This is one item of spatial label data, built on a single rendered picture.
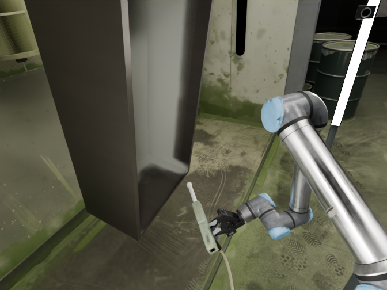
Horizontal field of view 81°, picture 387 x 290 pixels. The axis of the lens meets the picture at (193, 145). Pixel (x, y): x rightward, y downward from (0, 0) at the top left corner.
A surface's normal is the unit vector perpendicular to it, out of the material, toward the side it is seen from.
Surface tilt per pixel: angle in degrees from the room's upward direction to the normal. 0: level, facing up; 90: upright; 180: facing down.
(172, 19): 90
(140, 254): 0
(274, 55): 90
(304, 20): 90
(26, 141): 57
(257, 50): 90
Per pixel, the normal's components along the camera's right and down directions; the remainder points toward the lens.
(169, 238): -0.07, -0.83
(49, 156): 0.70, -0.28
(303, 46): -0.47, 0.51
